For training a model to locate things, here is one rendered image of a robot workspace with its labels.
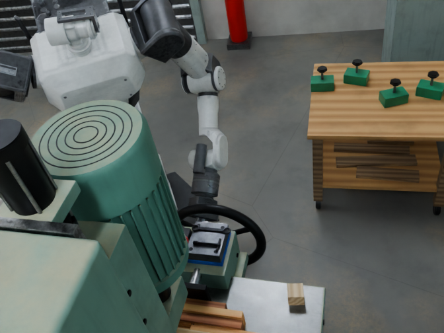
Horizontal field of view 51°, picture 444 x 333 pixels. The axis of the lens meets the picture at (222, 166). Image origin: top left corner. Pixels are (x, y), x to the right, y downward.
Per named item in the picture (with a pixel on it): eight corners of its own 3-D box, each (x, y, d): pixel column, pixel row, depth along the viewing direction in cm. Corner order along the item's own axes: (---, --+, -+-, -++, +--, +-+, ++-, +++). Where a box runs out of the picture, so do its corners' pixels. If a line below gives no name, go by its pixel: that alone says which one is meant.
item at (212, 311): (246, 322, 107) (242, 310, 103) (244, 330, 106) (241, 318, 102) (160, 310, 113) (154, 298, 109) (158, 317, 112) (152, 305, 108)
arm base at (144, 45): (141, 30, 139) (120, 8, 129) (178, 9, 137) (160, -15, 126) (154, 70, 134) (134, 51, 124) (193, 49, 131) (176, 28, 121)
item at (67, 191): (95, 215, 62) (42, 115, 51) (69, 266, 57) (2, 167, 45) (43, 211, 64) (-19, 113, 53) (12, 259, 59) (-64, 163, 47)
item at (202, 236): (231, 233, 119) (228, 219, 115) (221, 270, 111) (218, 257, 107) (182, 228, 122) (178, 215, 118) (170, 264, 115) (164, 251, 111)
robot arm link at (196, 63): (193, 65, 160) (160, 33, 140) (228, 61, 155) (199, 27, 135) (189, 97, 157) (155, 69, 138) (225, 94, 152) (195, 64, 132)
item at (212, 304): (228, 314, 109) (226, 302, 106) (227, 320, 108) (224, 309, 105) (156, 303, 114) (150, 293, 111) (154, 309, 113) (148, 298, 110)
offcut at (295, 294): (304, 305, 108) (304, 296, 106) (288, 305, 109) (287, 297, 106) (303, 291, 111) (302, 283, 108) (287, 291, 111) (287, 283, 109)
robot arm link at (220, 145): (206, 168, 159) (205, 129, 159) (228, 168, 155) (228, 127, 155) (195, 168, 154) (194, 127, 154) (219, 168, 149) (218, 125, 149)
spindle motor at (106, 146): (199, 226, 91) (162, 97, 70) (173, 308, 79) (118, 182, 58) (118, 219, 96) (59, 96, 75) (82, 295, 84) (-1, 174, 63)
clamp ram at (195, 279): (219, 283, 115) (213, 261, 109) (211, 310, 110) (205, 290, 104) (184, 278, 118) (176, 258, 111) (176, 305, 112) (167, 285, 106)
